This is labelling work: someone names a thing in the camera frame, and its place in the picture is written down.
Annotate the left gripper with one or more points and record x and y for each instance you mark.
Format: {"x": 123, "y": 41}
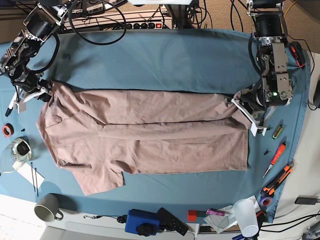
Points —
{"x": 258, "y": 101}

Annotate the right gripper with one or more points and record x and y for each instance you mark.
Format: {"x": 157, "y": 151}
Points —
{"x": 29, "y": 83}

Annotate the pink T-shirt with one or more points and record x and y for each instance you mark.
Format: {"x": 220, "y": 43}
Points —
{"x": 98, "y": 135}

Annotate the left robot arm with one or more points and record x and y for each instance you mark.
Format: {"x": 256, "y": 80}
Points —
{"x": 266, "y": 48}

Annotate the white black marker pen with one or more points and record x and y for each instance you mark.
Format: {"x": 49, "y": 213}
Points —
{"x": 11, "y": 105}

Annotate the yellow green battery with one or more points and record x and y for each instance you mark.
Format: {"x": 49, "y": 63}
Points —
{"x": 277, "y": 131}

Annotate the red tape roll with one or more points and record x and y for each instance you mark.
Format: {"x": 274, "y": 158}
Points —
{"x": 7, "y": 130}

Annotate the blue table cloth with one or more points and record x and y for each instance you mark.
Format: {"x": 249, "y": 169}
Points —
{"x": 201, "y": 61}

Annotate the orange screwdriver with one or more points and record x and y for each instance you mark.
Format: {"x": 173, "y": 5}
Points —
{"x": 277, "y": 154}

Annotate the clear tape roll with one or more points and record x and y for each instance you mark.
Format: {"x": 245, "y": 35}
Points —
{"x": 14, "y": 156}

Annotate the black red clamp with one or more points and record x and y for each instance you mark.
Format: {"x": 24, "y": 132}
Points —
{"x": 297, "y": 52}

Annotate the white paper card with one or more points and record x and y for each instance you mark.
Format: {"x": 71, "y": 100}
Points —
{"x": 25, "y": 172}

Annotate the white power strip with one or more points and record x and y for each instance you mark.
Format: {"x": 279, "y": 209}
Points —
{"x": 150, "y": 25}

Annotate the orange utility knife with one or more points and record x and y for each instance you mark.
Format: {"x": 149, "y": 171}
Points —
{"x": 274, "y": 183}

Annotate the purple tape roll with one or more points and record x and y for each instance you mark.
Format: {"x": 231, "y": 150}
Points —
{"x": 265, "y": 201}

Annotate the translucent plastic cup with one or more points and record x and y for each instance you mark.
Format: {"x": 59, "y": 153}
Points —
{"x": 245, "y": 214}

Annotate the black power adapter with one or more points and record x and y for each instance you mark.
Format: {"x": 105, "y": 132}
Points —
{"x": 306, "y": 201}

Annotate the grey ceramic mug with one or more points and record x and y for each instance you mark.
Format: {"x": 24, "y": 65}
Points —
{"x": 47, "y": 209}

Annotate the red black block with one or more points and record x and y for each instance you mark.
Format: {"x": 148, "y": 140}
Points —
{"x": 193, "y": 215}

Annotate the black remote control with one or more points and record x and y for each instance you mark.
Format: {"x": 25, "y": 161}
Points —
{"x": 169, "y": 222}

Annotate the blue box with knob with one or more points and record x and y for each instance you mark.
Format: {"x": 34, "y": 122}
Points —
{"x": 142, "y": 223}

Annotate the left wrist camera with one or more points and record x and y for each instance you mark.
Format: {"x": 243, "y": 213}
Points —
{"x": 20, "y": 99}

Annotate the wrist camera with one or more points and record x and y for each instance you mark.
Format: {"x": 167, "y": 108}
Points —
{"x": 20, "y": 99}
{"x": 255, "y": 127}

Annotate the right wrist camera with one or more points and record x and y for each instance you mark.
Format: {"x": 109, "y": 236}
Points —
{"x": 255, "y": 127}

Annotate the black cable tie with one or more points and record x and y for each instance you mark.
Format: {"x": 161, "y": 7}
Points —
{"x": 34, "y": 179}

